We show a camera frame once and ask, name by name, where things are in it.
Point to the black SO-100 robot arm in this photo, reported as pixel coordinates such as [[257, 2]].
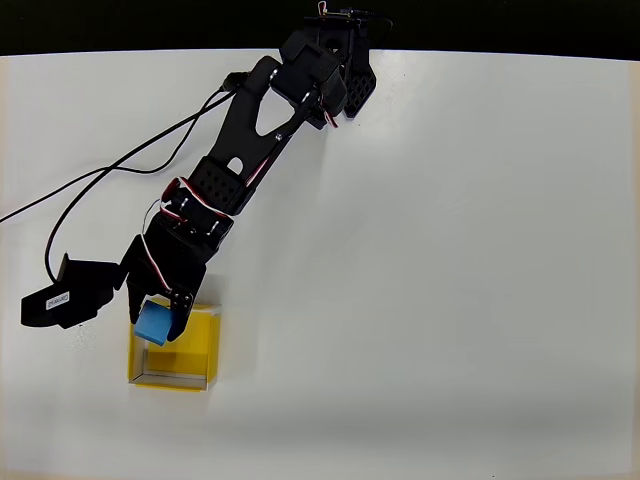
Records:
[[250, 135]]

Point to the yellow open box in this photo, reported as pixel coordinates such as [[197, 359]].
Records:
[[192, 350]]

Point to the black webcam with white label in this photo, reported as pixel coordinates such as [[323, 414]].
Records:
[[75, 295]]

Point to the blue cube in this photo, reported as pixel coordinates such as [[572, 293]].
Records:
[[154, 324]]

